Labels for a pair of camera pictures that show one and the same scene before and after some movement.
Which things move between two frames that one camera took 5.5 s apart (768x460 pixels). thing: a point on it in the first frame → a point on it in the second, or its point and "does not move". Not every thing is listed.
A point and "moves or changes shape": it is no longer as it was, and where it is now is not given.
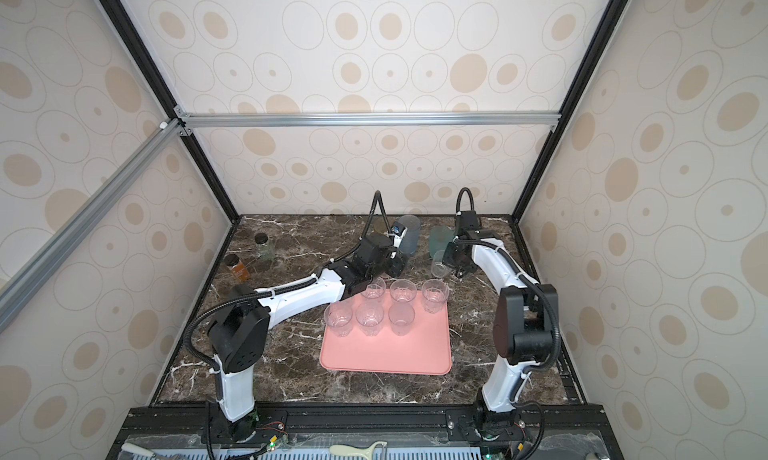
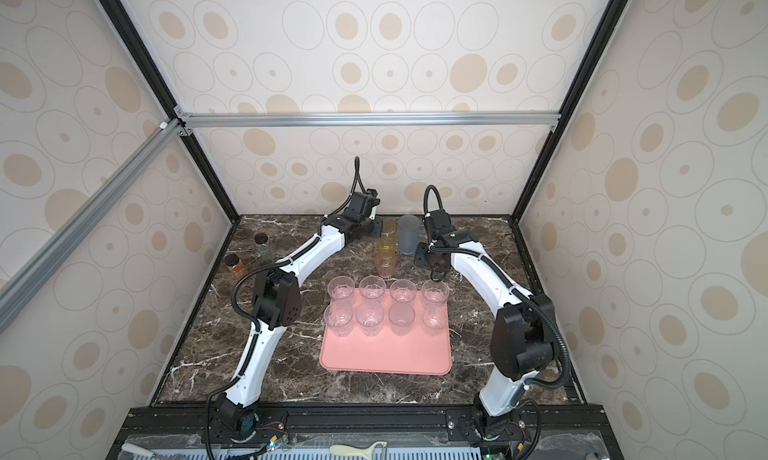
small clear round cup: x=438 y=268 moves or changes shape
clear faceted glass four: x=434 y=295 does not move
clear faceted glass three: x=403 y=290 does not move
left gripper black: x=398 y=266 → x=378 y=227
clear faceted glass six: x=369 y=317 does not move
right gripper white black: x=449 y=258 → x=421 y=260
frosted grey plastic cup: x=401 y=316 does not move
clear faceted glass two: x=338 y=317 does not move
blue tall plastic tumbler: x=410 y=240 does not move
